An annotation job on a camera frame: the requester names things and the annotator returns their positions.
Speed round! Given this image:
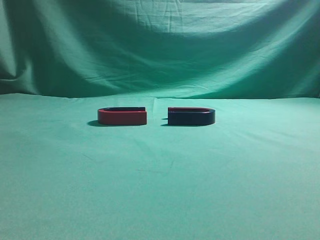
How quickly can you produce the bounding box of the blue front horseshoe magnet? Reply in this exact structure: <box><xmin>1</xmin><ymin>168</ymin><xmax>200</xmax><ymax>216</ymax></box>
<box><xmin>167</xmin><ymin>107</ymin><xmax>216</xmax><ymax>126</ymax></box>

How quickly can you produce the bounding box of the red front horseshoe magnet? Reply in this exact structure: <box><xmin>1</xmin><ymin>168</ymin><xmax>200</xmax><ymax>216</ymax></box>
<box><xmin>97</xmin><ymin>107</ymin><xmax>147</xmax><ymax>125</ymax></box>

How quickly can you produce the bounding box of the green cloth backdrop and cover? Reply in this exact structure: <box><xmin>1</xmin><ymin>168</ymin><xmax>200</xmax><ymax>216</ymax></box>
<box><xmin>0</xmin><ymin>0</ymin><xmax>320</xmax><ymax>240</ymax></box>

